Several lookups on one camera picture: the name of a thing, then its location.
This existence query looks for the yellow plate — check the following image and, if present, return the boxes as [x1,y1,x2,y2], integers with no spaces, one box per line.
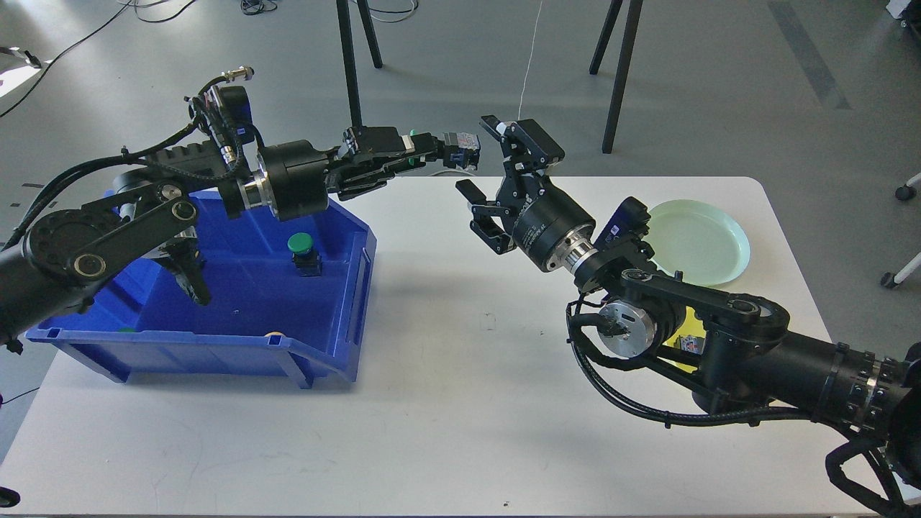
[659,307,705,358]

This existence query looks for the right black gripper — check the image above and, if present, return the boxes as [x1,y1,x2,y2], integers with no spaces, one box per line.
[456,115,596,272]

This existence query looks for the green push button back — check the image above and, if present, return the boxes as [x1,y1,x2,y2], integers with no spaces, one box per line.
[287,232,322,278]

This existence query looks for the white cable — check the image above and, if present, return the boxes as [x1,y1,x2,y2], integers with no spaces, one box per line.
[517,0,545,122]

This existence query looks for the blue plastic bin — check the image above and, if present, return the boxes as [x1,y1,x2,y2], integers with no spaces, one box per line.
[25,191,377,389]

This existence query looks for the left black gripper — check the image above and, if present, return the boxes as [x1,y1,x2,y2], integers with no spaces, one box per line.
[258,127,441,221]

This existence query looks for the yellow push button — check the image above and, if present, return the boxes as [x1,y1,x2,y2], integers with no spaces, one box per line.
[677,335,705,356]

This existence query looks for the green push button front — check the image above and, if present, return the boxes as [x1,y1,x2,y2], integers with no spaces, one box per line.
[408,130,481,175]

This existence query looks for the black tripod legs right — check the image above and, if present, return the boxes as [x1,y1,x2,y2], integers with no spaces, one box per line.
[589,0,644,154]

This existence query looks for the light green plate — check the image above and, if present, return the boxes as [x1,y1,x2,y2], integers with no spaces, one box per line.
[645,199,751,286]

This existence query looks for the black tripod legs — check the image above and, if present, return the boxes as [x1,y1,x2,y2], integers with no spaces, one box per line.
[589,0,644,154]
[337,0,384,134]

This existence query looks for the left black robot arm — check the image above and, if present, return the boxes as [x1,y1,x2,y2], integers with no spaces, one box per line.
[2,66,450,354]

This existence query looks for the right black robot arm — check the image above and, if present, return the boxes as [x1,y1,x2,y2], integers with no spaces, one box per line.
[456,115,920,517]

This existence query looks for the black tripod legs left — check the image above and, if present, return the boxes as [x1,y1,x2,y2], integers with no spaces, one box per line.
[337,0,384,134]

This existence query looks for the green push button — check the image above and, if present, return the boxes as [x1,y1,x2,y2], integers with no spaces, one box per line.
[408,130,481,175]
[287,232,322,278]

